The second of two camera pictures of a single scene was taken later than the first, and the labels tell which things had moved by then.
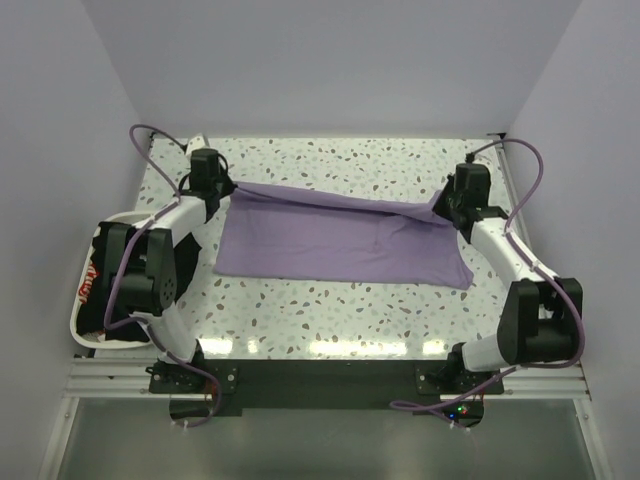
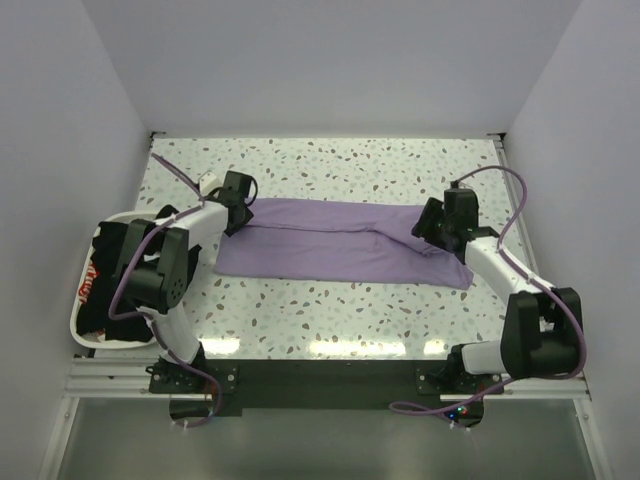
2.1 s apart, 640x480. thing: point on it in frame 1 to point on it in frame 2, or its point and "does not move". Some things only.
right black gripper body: (442, 204) to (431, 223)
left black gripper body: (225, 185) to (239, 215)
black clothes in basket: (91, 315) does not move
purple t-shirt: (277, 232) does not move
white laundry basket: (131, 218) does not move
